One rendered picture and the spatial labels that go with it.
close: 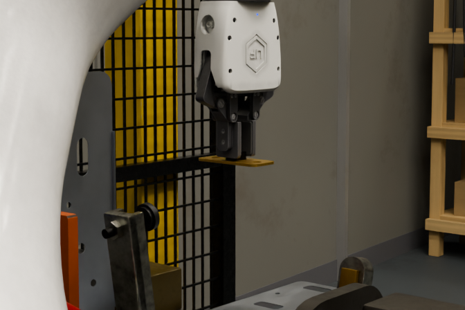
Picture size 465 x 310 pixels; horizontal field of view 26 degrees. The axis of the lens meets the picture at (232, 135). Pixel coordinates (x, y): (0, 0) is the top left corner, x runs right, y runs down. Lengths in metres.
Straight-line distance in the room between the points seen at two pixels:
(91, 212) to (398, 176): 4.95
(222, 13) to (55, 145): 0.52
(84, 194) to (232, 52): 0.36
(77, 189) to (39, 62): 0.76
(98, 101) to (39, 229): 0.79
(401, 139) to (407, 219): 0.52
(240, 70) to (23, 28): 0.52
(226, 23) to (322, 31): 4.29
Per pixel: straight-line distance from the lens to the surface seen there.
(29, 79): 0.57
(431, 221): 6.26
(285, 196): 5.12
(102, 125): 1.34
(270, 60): 1.11
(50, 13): 0.59
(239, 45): 1.07
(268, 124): 4.93
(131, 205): 1.87
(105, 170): 1.35
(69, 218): 1.08
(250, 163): 1.09
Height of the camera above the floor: 1.40
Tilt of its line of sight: 6 degrees down
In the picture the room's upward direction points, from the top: straight up
